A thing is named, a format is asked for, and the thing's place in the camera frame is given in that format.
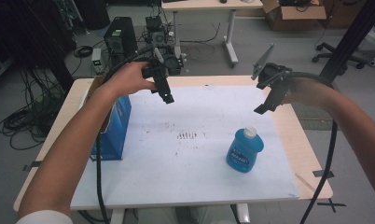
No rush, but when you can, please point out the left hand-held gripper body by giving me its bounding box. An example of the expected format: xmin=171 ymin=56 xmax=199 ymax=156
xmin=141 ymin=38 xmax=188 ymax=79

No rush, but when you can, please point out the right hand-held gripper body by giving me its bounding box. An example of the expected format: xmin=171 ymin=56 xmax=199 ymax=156
xmin=251 ymin=42 xmax=294 ymax=91

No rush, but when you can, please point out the blue bottle with white cap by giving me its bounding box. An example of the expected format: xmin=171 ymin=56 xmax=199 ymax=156
xmin=225 ymin=125 xmax=265 ymax=174

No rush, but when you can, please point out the blue cardboard box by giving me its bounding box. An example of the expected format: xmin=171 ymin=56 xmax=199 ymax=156
xmin=82 ymin=76 xmax=132 ymax=162

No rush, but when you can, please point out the person's left hand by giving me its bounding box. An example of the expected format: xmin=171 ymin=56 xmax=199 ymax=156
xmin=102 ymin=61 xmax=159 ymax=98

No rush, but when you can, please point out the person's right hand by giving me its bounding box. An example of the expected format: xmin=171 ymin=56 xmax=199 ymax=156
xmin=282 ymin=76 xmax=336 ymax=110

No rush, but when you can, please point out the open computer case with fan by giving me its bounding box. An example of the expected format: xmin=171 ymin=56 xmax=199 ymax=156
xmin=144 ymin=15 xmax=169 ymax=48

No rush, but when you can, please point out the grey floor mat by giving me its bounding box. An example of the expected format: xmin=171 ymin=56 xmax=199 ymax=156
xmin=291 ymin=102 xmax=336 ymax=131

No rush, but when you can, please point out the light wooden table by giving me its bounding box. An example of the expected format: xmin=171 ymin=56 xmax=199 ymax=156
xmin=12 ymin=74 xmax=334 ymax=224

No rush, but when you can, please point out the black computer tower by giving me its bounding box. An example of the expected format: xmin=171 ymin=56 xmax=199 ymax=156
xmin=103 ymin=16 xmax=139 ymax=64

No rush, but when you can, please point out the open brown cardboard box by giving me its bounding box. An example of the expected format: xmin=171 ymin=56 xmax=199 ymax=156
xmin=260 ymin=0 xmax=327 ymax=32

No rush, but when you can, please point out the small silver device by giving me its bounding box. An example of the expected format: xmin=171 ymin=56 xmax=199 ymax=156
xmin=90 ymin=47 xmax=104 ymax=75

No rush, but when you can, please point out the black office chair base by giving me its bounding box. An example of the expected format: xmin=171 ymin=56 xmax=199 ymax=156
xmin=311 ymin=41 xmax=368 ymax=70

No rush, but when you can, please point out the white desk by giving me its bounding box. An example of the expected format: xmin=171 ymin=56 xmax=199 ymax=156
xmin=160 ymin=0 xmax=264 ymax=69

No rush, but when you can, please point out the white table mat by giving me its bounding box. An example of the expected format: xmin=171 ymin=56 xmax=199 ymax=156
xmin=69 ymin=84 xmax=301 ymax=211

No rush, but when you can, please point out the black tape piece on table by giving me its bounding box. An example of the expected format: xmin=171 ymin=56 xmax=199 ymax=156
xmin=312 ymin=169 xmax=335 ymax=179

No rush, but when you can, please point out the beige tape strip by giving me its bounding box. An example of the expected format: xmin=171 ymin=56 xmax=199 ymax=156
xmin=294 ymin=172 xmax=320 ymax=196

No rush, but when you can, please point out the black metal stand pole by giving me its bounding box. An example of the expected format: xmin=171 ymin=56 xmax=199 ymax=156
xmin=318 ymin=0 xmax=375 ymax=83

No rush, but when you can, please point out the closed brown box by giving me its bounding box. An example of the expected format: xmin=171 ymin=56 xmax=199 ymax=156
xmin=320 ymin=0 xmax=368 ymax=31

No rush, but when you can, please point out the black tape cross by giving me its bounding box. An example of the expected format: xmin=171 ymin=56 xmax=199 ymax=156
xmin=316 ymin=199 xmax=347 ymax=214

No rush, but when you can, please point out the dark curtain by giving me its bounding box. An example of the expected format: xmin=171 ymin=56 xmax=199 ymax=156
xmin=0 ymin=0 xmax=77 ymax=91

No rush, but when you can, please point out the black tape piece on floor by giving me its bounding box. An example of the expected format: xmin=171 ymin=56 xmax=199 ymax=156
xmin=21 ymin=161 xmax=44 ymax=173

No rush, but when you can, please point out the person's white sleeve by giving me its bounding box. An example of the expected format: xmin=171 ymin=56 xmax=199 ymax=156
xmin=16 ymin=209 xmax=74 ymax=224

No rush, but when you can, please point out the thin black floor cable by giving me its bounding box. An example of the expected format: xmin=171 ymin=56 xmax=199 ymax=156
xmin=179 ymin=21 xmax=221 ymax=45

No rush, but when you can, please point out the small black cable coil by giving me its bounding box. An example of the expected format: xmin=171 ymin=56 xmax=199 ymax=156
xmin=73 ymin=45 xmax=94 ymax=59

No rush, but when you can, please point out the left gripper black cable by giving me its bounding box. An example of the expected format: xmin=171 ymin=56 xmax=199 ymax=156
xmin=95 ymin=46 xmax=156 ymax=224

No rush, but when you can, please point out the bundle of black floor cables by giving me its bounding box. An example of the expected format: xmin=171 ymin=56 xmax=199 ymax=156
xmin=0 ymin=68 xmax=68 ymax=151

